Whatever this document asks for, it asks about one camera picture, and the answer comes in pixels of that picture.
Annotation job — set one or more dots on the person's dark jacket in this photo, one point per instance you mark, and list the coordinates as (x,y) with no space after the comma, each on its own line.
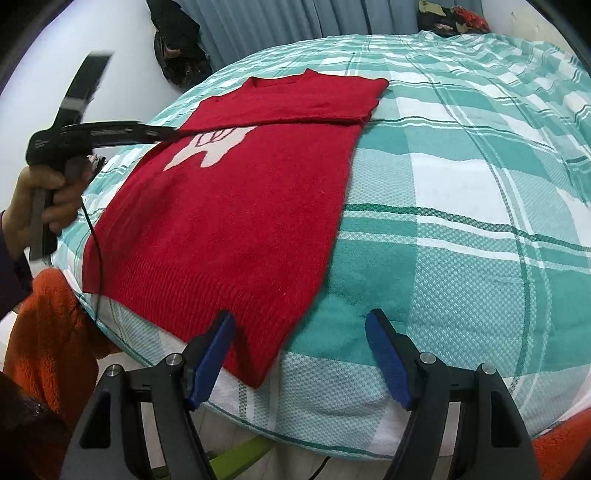
(23,438)

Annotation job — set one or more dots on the person's left forearm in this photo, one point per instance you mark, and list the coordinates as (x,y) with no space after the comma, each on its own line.
(11,277)

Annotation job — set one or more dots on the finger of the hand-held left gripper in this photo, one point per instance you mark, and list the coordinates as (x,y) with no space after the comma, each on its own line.
(120,133)
(87,83)

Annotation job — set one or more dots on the pile of colourful clothes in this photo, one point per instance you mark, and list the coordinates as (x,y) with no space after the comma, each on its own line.
(452,18)

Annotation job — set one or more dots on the blue-grey curtain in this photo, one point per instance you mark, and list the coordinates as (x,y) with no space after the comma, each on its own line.
(300,27)

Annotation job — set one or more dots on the red sweater with white rabbit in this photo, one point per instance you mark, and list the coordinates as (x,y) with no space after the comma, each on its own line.
(221,221)

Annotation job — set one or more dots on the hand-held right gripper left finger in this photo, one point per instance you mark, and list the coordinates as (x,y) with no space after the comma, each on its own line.
(210,364)

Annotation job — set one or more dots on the green checked bed blanket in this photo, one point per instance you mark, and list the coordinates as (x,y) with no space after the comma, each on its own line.
(461,230)

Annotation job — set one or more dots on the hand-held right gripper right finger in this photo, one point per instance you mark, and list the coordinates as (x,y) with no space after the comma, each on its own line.
(388,360)

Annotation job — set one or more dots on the dark hanging clothes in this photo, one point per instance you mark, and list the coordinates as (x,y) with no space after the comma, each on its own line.
(180,50)

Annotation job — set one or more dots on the person's orange fleece pants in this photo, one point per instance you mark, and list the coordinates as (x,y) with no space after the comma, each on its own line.
(46,332)

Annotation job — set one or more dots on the person's left hand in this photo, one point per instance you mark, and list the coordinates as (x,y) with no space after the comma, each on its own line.
(23,207)

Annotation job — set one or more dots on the green floor object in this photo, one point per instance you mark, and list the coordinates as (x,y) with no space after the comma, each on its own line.
(231,457)

